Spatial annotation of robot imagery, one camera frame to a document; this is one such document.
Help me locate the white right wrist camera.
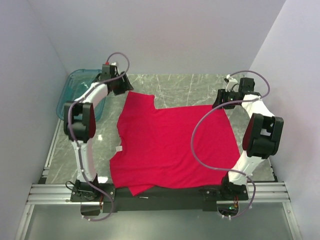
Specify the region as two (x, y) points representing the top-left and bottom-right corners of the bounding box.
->
(224, 74), (238, 92)

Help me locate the red t-shirt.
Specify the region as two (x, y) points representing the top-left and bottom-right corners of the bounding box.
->
(110, 92), (240, 195)

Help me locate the black base beam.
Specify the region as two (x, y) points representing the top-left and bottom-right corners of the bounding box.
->
(70, 183), (249, 216)

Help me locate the teal transparent plastic bin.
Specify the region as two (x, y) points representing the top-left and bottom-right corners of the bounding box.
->
(56, 69), (102, 121)

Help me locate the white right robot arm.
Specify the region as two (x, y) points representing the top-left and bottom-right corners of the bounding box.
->
(212, 89), (284, 200)

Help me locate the aluminium frame rail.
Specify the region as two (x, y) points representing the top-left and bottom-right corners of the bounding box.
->
(14, 119), (106, 240)

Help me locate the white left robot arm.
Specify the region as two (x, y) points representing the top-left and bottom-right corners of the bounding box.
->
(63, 62), (134, 201)

